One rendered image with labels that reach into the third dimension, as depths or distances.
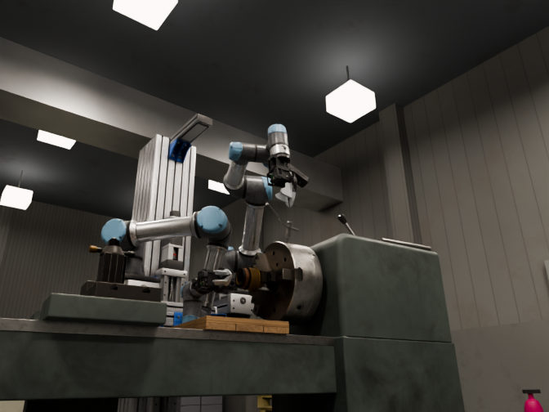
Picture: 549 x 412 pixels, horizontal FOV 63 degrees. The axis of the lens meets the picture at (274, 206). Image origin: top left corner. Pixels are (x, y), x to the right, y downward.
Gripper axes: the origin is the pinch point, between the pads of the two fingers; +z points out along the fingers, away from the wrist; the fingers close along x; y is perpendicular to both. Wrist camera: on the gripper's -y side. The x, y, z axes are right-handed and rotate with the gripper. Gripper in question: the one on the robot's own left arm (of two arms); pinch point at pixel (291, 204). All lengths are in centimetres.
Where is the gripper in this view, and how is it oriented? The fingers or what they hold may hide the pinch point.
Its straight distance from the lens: 165.5
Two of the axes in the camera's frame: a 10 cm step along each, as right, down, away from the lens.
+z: 1.0, 8.6, -5.0
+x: 5.2, -4.8, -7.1
